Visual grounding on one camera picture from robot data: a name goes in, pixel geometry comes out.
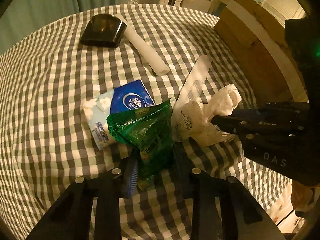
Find glossy black case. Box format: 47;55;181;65
80;14;127;48

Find green curtain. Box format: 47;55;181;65
0;0;139;28

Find checked tablecloth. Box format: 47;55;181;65
0;4;295;240

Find white plastic bag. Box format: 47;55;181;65
180;84;242;147

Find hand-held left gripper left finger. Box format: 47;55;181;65
25;155;139;240

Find white foam tube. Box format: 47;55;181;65
114;14;170;76

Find blue tissue packet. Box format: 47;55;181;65
83;79;157;150

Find green snack packet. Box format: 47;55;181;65
106;96;175;190

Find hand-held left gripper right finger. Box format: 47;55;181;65
174;147;287;240

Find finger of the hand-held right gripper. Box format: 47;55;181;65
212;115;307;142
231;102;310;124

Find person's right hand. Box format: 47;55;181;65
291;180;316;213

